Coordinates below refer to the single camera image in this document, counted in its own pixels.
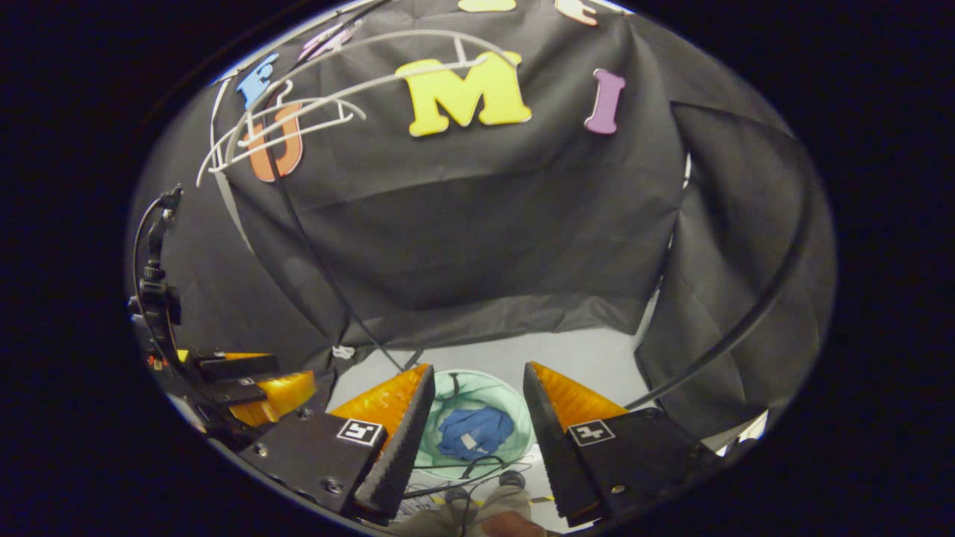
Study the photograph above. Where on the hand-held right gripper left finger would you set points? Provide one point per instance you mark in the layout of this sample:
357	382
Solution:
403	447

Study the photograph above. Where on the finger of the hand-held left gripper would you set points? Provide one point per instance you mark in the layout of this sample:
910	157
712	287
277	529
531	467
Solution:
276	395
239	365

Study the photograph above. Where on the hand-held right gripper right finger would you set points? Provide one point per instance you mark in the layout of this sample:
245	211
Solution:
556	455

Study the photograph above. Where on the green mesh laundry hamper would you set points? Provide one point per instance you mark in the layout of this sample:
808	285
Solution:
515	418

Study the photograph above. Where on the blue shirt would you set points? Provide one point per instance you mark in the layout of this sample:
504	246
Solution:
474	429

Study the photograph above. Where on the black clothes rack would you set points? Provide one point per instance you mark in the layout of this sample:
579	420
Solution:
656	394

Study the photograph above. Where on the white plastic hanger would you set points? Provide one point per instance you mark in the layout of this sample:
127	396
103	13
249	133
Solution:
440	68
357	110

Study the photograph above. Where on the person's dark shoe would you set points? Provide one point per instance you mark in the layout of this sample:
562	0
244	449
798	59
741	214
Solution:
456	494
512	478

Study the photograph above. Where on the person's khaki trousers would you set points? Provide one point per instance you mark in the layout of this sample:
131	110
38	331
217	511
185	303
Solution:
462	518

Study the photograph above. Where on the black backdrop cloth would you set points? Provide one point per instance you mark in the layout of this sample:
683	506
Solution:
485	224

